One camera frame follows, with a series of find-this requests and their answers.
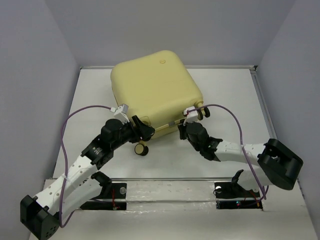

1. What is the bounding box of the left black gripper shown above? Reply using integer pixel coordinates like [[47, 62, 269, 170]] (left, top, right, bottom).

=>
[[111, 115, 155, 150]]

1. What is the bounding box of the yellow hard-shell suitcase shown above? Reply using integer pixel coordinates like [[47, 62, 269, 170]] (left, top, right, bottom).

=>
[[110, 49, 211, 157]]

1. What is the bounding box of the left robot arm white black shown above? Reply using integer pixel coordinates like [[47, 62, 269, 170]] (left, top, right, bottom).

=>
[[20, 115, 155, 240]]

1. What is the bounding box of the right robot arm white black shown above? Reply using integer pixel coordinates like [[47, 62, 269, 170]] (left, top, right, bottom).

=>
[[178, 122, 304, 196]]

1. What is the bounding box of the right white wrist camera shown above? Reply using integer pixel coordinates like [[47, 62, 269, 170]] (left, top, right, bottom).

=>
[[183, 106, 198, 126]]

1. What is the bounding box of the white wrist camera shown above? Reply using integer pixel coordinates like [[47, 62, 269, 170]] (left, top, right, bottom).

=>
[[110, 104, 130, 124], [183, 106, 198, 126]]

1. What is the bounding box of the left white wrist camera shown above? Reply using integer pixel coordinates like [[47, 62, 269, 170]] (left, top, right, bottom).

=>
[[110, 104, 130, 124]]

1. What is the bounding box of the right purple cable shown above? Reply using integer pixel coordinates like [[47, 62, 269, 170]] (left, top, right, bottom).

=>
[[186, 103, 270, 202]]

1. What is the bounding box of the purple cable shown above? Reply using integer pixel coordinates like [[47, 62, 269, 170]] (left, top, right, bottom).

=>
[[58, 104, 118, 228], [186, 103, 270, 202]]

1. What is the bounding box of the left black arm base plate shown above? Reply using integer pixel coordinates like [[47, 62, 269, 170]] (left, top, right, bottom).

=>
[[80, 182, 127, 211]]

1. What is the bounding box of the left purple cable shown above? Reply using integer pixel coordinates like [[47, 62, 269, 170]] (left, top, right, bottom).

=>
[[58, 104, 118, 228]]

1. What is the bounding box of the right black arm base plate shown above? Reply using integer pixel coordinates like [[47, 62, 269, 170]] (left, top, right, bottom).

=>
[[213, 170, 263, 210]]

